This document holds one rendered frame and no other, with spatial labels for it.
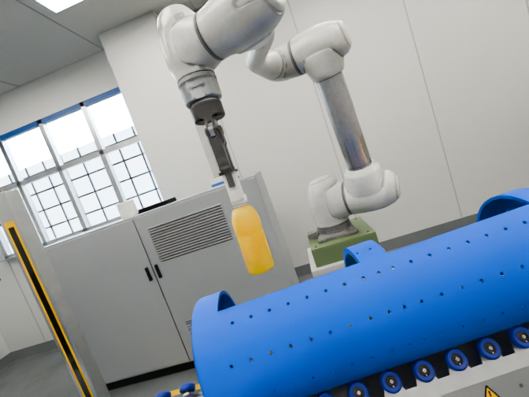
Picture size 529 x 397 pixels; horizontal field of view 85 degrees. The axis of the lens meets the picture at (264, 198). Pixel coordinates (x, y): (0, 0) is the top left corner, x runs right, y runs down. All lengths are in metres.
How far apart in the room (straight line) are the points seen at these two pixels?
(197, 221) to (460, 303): 1.99
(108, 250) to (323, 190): 2.02
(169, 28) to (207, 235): 1.88
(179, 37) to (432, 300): 0.74
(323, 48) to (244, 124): 2.52
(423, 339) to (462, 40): 3.69
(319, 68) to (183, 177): 2.54
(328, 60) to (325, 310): 0.82
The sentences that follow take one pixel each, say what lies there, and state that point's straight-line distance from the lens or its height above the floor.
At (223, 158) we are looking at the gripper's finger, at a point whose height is 1.54.
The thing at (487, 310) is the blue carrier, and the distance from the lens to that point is 0.77.
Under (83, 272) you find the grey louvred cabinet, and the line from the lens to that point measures 3.01.
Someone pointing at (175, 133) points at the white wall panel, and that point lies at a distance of 3.45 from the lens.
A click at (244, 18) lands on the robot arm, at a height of 1.77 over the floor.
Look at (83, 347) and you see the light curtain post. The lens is 1.37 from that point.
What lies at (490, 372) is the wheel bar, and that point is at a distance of 0.88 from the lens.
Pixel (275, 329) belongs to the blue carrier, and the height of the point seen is 1.17.
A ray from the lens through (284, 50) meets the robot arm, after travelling 1.18.
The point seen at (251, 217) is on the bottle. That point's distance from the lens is 0.67.
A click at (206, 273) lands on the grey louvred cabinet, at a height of 0.80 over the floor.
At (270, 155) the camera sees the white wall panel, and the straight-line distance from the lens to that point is 3.52.
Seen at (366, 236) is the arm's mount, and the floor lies 1.07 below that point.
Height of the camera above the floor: 1.50
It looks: 6 degrees down
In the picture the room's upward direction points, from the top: 19 degrees counter-clockwise
